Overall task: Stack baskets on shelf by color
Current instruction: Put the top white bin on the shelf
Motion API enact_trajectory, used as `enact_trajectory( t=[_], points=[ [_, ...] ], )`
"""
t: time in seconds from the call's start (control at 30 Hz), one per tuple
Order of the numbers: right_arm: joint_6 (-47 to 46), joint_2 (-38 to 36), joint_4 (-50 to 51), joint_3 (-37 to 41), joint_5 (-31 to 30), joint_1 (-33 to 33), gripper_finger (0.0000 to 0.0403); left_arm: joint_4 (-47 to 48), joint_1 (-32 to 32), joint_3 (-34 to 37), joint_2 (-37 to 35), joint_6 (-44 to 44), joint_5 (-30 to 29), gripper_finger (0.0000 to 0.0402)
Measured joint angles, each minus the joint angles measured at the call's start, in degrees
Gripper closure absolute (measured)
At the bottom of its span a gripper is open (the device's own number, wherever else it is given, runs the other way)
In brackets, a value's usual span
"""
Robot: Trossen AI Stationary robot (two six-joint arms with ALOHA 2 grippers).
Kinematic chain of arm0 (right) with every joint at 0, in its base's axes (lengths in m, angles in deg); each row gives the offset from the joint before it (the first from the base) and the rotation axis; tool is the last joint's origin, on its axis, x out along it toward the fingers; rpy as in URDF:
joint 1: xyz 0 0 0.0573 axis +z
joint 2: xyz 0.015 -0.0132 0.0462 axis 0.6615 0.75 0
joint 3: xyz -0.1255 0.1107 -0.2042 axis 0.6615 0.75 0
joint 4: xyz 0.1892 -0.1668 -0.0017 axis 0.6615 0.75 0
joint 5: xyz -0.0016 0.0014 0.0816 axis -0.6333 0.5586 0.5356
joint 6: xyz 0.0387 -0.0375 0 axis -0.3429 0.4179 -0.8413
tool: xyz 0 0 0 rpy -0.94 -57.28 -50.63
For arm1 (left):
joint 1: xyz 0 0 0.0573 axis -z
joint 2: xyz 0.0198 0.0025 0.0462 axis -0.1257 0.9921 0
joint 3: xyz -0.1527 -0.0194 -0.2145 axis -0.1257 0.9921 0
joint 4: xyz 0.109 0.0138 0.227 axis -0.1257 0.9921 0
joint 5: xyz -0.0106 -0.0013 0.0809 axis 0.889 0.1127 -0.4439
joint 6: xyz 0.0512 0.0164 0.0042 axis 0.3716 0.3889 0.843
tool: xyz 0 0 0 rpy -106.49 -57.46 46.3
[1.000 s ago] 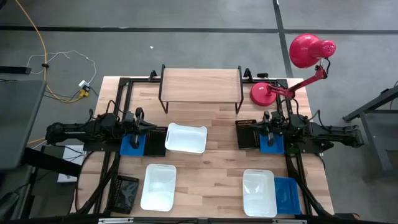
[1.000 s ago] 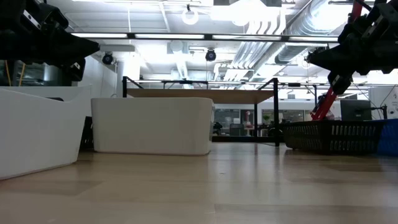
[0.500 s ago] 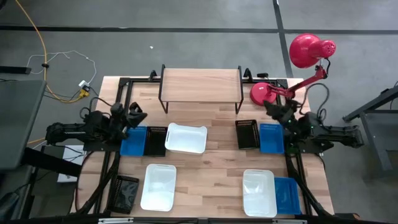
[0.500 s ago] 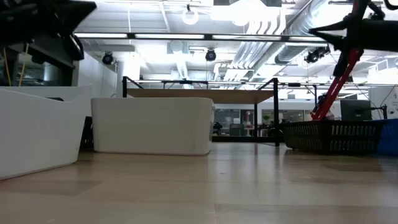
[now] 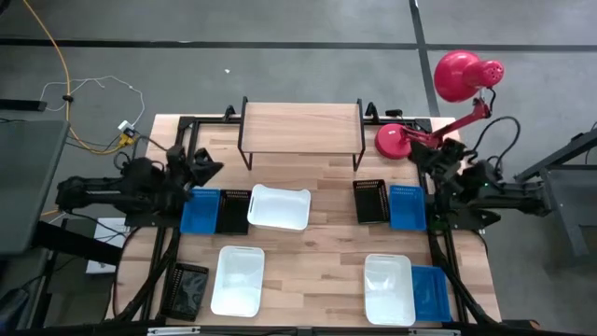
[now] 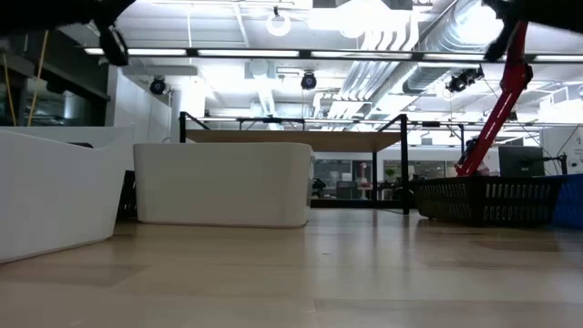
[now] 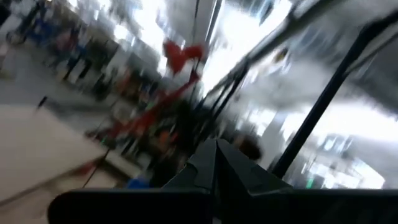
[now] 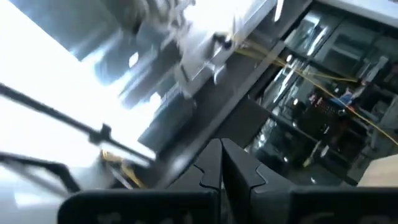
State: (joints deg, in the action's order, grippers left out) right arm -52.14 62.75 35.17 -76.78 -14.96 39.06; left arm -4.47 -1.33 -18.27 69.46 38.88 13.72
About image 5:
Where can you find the black plastic basket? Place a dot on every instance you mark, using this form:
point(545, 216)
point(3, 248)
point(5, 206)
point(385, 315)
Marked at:
point(371, 201)
point(234, 214)
point(184, 291)

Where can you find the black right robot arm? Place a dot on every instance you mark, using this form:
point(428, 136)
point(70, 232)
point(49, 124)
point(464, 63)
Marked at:
point(513, 193)

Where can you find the white cardboard box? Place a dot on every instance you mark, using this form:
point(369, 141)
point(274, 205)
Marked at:
point(105, 233)

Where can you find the black slanted beam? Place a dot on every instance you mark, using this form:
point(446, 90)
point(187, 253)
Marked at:
point(74, 242)

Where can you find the black aluminium table frame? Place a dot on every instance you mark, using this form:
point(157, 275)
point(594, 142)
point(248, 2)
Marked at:
point(214, 120)

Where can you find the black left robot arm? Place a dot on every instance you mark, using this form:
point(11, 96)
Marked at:
point(93, 193)

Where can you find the red desk lamp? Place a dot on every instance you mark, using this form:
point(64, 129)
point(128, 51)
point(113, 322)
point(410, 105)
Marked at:
point(459, 74)

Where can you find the blue plastic basket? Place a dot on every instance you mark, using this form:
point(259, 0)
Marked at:
point(407, 208)
point(433, 294)
point(200, 212)

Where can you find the wooden shelf with black legs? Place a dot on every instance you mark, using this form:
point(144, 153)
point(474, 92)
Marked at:
point(301, 128)

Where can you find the white power adapter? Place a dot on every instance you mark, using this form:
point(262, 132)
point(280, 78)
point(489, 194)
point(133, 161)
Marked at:
point(126, 126)

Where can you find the grey metal stand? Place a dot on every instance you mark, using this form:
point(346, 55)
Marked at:
point(559, 186)

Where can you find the grey side table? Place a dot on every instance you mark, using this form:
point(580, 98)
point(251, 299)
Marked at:
point(28, 186)

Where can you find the black triangular frame bracket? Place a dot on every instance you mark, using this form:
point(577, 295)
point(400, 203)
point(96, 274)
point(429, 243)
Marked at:
point(229, 116)
point(371, 114)

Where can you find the black floor bar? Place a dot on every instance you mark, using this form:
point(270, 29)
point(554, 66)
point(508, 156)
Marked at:
point(21, 105)

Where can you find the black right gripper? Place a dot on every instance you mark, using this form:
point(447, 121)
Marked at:
point(448, 163)

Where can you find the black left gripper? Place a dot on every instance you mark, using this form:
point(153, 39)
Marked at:
point(179, 165)

